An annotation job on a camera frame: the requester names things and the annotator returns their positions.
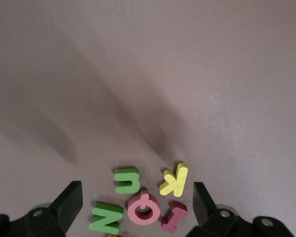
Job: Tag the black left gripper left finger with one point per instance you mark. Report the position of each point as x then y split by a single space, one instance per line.
51 222

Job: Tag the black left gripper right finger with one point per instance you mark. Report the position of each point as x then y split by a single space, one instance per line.
212 223

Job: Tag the green foam letter N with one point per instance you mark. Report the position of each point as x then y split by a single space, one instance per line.
106 217

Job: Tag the green foam letter U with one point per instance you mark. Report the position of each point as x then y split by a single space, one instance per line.
135 182

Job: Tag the dark red foam letter I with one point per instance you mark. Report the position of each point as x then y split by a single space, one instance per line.
174 217

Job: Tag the yellow foam letter K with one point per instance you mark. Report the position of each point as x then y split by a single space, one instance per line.
173 182

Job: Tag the orange foam letter E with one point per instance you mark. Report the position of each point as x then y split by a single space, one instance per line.
116 235

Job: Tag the pink foam letter Q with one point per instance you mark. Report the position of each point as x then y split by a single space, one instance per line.
143 221

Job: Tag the brown table cover mat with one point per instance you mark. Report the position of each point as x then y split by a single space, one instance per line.
212 49

